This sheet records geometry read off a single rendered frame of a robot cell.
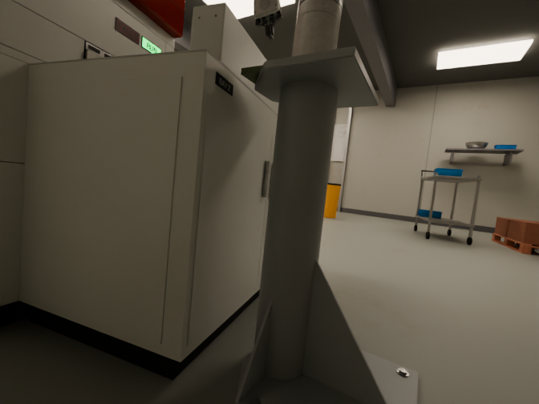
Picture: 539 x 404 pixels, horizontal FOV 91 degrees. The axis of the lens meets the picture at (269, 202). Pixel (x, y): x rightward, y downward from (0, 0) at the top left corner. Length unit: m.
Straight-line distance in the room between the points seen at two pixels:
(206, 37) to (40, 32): 0.58
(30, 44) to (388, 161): 6.74
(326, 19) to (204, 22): 0.31
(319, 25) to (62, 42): 0.84
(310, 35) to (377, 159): 6.48
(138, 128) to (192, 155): 0.17
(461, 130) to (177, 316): 6.96
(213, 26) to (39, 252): 0.82
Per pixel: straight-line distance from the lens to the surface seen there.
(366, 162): 7.23
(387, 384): 0.95
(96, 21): 1.34
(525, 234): 4.61
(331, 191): 5.26
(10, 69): 1.13
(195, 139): 0.65
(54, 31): 1.23
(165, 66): 0.75
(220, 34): 0.78
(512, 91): 7.53
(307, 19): 0.83
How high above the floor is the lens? 0.53
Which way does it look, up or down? 4 degrees down
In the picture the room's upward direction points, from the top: 6 degrees clockwise
